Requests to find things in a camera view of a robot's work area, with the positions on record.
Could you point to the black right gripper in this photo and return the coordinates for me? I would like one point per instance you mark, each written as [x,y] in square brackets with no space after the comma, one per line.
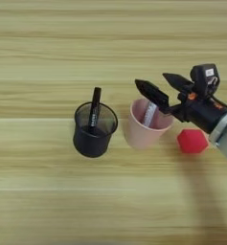
[201,111]

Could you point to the white marker pen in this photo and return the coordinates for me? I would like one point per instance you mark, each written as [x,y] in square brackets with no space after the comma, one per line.
[149,115]

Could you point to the red block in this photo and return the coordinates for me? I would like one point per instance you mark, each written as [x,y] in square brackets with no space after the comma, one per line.
[192,142]

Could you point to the black marker pen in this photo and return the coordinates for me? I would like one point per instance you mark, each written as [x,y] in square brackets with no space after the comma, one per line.
[95,108]

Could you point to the black box with white label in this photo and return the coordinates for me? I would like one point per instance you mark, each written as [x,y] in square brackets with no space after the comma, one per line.
[204,78]

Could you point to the pink plastic cup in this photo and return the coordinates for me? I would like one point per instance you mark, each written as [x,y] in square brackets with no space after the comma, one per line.
[143,137]

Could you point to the black mesh pen holder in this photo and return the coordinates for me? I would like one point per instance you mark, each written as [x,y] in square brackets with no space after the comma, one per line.
[91,146]

